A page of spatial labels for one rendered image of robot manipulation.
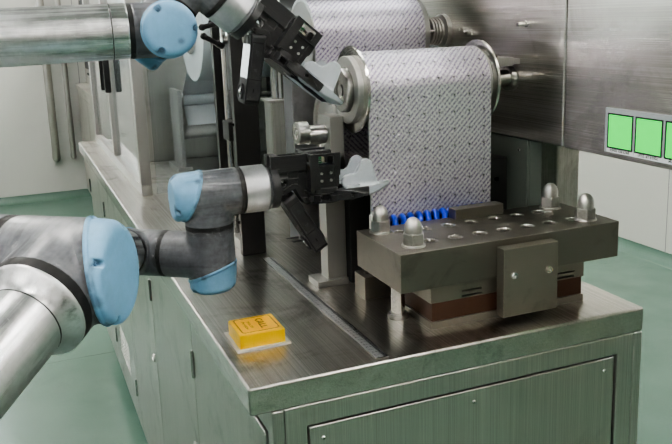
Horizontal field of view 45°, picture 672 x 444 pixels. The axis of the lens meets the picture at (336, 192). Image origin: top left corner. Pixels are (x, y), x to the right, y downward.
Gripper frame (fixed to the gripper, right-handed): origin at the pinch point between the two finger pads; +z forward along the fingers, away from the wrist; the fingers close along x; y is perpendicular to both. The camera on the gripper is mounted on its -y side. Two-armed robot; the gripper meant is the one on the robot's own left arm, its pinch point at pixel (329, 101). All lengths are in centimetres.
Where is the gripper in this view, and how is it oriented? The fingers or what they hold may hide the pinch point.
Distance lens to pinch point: 136.3
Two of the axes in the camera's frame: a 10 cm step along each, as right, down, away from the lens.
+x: -3.8, -1.9, 9.1
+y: 5.7, -8.2, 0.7
